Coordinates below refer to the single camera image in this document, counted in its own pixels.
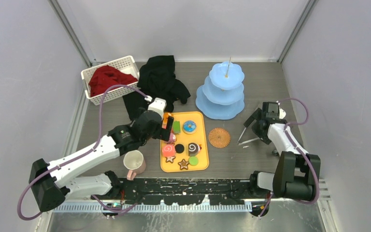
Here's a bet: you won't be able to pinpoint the green roll cake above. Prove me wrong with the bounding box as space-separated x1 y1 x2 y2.
172 121 181 134

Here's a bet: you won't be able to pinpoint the chocolate swirl roll cake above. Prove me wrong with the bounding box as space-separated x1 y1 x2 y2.
188 143 201 157

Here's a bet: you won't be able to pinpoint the yellow tray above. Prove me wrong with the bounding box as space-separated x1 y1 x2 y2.
160 111 209 173

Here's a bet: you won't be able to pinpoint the pink swirl roll cake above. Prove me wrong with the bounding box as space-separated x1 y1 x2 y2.
161 144 176 157

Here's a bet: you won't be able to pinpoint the blue three-tier cake stand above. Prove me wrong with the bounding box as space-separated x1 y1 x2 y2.
196 59 245 120

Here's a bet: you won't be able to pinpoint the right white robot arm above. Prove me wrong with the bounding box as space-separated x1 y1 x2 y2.
244 101 321 203

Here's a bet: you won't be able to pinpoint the right woven coaster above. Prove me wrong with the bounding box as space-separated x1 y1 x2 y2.
208 128 231 148

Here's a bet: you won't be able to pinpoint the pink cube cake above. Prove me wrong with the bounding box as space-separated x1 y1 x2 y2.
168 133 177 143

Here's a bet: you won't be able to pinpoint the brown star cookie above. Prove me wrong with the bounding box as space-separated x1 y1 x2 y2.
178 159 189 171
165 156 176 163

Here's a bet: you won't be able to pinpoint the black round cookie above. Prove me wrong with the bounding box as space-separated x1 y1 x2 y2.
174 144 185 154

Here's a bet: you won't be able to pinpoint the green round macaron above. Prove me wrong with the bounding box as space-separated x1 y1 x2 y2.
188 156 199 166

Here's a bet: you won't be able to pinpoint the black cloth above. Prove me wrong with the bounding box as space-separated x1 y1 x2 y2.
137 55 191 113

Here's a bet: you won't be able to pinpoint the blue donut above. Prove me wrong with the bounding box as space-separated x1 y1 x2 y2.
182 120 197 134

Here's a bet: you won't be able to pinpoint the orange donut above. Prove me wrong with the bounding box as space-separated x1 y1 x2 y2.
163 112 173 123

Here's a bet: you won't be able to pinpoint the red cloth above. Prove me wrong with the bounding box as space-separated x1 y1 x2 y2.
89 65 138 97

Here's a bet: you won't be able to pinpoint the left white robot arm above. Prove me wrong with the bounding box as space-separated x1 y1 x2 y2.
29 110 174 212

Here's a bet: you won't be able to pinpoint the brown star cookie left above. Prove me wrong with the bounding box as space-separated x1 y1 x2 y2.
165 156 176 163

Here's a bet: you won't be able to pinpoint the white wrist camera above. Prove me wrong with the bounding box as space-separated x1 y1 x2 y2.
276 101 286 119
147 98 167 118

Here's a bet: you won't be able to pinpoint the brown star cookie right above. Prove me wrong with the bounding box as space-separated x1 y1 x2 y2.
178 159 189 171

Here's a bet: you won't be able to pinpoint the white plastic basket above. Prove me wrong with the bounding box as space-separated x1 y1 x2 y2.
81 56 140 105

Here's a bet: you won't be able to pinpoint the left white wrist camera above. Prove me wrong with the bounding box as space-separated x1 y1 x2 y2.
147 98 167 118

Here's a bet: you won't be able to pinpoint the metal tongs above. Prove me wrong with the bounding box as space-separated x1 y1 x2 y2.
237 127 260 146

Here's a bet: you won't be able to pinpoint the pink mug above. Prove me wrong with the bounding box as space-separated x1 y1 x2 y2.
123 150 146 181

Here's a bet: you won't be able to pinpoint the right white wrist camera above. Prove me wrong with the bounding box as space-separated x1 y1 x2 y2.
276 101 286 119

